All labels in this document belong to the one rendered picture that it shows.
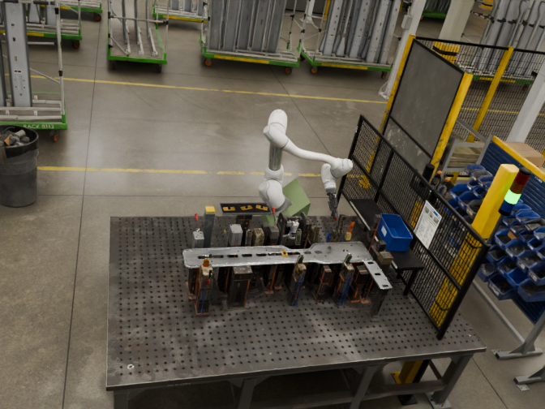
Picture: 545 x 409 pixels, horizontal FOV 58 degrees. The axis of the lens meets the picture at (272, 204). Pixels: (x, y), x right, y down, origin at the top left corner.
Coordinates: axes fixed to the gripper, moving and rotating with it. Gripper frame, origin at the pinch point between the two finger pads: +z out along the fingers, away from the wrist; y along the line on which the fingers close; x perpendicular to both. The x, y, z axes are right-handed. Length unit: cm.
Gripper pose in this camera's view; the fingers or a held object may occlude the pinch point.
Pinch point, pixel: (335, 213)
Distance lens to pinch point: 381.2
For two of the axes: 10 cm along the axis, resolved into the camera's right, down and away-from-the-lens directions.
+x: 9.5, -0.1, 3.2
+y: 2.9, -3.8, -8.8
